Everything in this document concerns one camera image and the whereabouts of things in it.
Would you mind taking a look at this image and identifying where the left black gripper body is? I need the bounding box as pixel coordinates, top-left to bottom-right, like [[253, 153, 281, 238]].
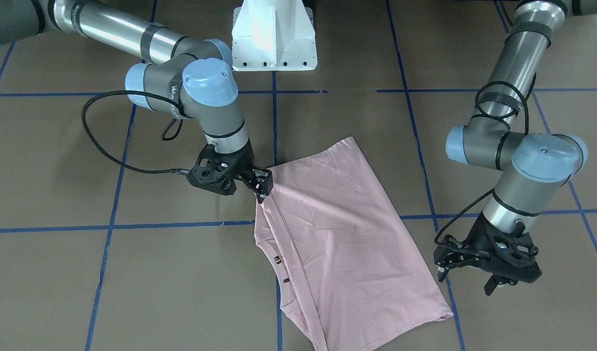
[[435, 214, 542, 284]]

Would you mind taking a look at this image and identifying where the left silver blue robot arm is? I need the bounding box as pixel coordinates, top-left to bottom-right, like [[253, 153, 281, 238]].
[[433, 0, 597, 295]]

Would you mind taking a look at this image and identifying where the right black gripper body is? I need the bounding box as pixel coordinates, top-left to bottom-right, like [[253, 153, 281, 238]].
[[186, 144, 256, 195]]

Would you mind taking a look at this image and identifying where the pink Snoopy t-shirt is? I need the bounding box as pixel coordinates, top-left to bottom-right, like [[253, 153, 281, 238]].
[[254, 137, 453, 351]]

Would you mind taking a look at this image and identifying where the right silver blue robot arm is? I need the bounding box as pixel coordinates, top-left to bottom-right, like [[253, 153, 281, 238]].
[[0, 0, 273, 203]]

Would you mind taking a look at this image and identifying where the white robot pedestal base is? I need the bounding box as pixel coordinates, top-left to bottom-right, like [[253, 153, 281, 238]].
[[231, 0, 318, 71]]

